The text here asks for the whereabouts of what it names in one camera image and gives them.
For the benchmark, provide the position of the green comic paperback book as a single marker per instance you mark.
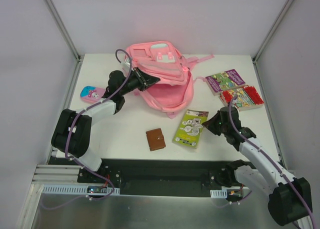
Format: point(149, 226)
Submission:
point(190, 128)

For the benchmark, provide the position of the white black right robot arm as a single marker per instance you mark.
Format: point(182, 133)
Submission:
point(289, 199)

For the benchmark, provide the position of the aluminium frame rail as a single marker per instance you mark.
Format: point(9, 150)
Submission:
point(62, 28)

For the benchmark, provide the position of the brown leather wallet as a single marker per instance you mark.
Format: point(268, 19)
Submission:
point(155, 139)

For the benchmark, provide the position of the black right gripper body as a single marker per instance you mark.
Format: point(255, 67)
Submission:
point(215, 125)

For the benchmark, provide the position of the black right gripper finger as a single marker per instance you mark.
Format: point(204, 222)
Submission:
point(211, 124)
point(214, 131)

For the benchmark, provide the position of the purple treehouse paperback book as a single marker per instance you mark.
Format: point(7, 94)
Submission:
point(223, 81)

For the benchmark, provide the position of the pink student backpack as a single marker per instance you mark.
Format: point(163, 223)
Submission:
point(163, 60)

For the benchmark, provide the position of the white slotted cable duct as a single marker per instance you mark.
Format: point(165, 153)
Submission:
point(80, 190)

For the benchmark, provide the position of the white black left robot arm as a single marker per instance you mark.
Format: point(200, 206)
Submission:
point(73, 130)

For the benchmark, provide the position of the red treehouse paperback book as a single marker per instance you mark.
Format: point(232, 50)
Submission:
point(247, 98)

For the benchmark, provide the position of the pink cartoon pencil case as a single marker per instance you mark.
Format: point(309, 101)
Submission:
point(92, 94)

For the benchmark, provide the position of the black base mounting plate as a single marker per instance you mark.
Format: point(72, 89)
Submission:
point(166, 178)

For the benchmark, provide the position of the small white cable duct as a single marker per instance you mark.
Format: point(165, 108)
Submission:
point(219, 194)

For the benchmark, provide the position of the right aluminium frame post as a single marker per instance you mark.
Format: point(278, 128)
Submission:
point(272, 31)

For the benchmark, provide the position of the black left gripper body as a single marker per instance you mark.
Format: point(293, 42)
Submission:
point(141, 78)

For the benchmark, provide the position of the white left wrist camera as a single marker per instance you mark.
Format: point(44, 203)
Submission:
point(126, 64)

